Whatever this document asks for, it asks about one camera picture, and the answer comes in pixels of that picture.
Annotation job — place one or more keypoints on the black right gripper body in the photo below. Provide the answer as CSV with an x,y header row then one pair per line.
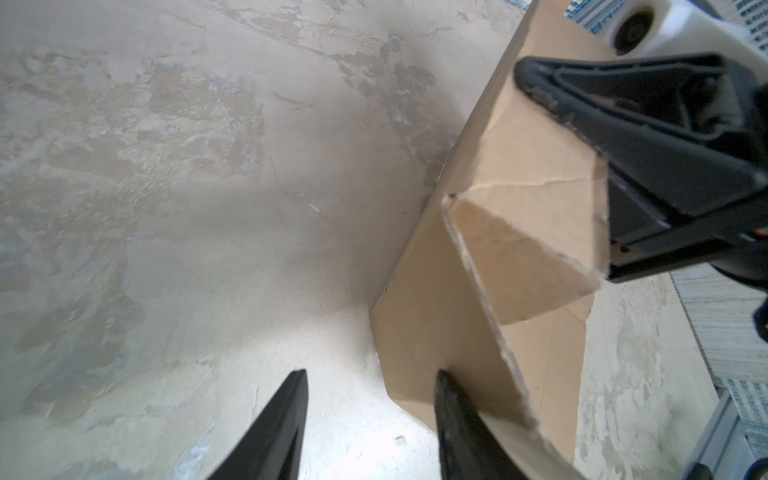
x,y
732,239

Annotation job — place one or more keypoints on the aluminium front mounting rail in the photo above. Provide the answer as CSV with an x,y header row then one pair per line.
x,y
723,451

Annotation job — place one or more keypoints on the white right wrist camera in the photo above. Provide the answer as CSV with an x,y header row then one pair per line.
x,y
645,29

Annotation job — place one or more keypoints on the brown cardboard box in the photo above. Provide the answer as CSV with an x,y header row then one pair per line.
x,y
495,284

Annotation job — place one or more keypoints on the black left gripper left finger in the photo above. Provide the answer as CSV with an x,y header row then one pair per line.
x,y
271,447

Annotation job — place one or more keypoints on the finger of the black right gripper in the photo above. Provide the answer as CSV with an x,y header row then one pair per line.
x,y
689,130

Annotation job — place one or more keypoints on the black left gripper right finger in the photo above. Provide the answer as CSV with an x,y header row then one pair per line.
x,y
467,448

